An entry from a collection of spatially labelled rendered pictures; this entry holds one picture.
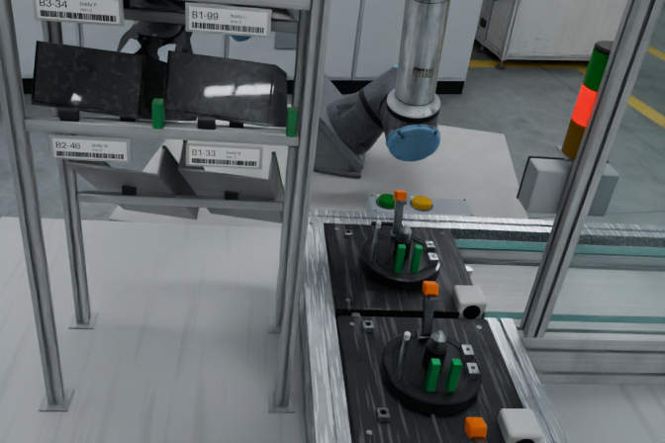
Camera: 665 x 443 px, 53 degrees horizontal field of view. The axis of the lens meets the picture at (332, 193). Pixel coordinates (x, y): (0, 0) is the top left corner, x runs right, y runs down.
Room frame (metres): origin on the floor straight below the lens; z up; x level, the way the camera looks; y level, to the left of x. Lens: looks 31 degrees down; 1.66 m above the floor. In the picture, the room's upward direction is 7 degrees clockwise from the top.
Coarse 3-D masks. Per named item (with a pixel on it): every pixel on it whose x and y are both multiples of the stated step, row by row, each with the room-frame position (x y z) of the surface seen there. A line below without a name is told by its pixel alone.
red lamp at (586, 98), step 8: (584, 88) 0.85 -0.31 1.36; (584, 96) 0.85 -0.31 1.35; (592, 96) 0.84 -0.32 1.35; (576, 104) 0.86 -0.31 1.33; (584, 104) 0.84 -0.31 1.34; (592, 104) 0.84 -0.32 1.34; (576, 112) 0.85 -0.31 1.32; (584, 112) 0.84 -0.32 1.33; (576, 120) 0.85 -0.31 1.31; (584, 120) 0.84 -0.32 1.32
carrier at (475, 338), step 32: (352, 320) 0.78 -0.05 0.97; (384, 320) 0.79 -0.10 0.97; (416, 320) 0.80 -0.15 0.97; (448, 320) 0.81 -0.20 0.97; (480, 320) 0.82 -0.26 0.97; (352, 352) 0.72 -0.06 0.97; (384, 352) 0.70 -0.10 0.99; (416, 352) 0.71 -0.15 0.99; (448, 352) 0.72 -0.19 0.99; (480, 352) 0.75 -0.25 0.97; (352, 384) 0.66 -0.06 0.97; (384, 384) 0.66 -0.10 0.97; (416, 384) 0.65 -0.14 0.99; (448, 384) 0.64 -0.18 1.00; (480, 384) 0.67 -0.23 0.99; (512, 384) 0.69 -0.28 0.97; (352, 416) 0.60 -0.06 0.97; (416, 416) 0.61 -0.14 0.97; (448, 416) 0.62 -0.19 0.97; (480, 416) 0.63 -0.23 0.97; (512, 416) 0.62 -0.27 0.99
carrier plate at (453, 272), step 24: (336, 240) 0.99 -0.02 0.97; (360, 240) 1.00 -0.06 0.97; (432, 240) 1.03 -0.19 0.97; (336, 264) 0.92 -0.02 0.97; (456, 264) 0.97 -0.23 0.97; (336, 288) 0.86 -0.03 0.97; (360, 288) 0.87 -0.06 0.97; (384, 288) 0.87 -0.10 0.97; (336, 312) 0.81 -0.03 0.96; (360, 312) 0.81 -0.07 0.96; (384, 312) 0.82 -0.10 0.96; (408, 312) 0.83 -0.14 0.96; (456, 312) 0.84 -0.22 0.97
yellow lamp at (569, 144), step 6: (570, 126) 0.85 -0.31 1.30; (576, 126) 0.84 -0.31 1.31; (582, 126) 0.84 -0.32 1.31; (570, 132) 0.85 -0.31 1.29; (576, 132) 0.84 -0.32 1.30; (582, 132) 0.84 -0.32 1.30; (570, 138) 0.85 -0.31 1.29; (576, 138) 0.84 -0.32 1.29; (564, 144) 0.85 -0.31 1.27; (570, 144) 0.84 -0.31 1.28; (576, 144) 0.84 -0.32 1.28; (564, 150) 0.85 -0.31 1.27; (570, 150) 0.84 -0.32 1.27; (576, 150) 0.84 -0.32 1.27; (570, 156) 0.84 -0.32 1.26
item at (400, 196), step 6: (396, 192) 1.01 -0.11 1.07; (402, 192) 1.01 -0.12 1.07; (396, 198) 1.01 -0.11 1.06; (402, 198) 1.01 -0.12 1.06; (396, 204) 1.01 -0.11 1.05; (402, 204) 0.99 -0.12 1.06; (396, 210) 1.01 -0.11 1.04; (402, 210) 1.01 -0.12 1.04; (396, 216) 1.00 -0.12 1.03; (402, 216) 1.00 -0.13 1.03; (396, 222) 1.00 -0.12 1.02; (396, 228) 0.99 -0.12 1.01
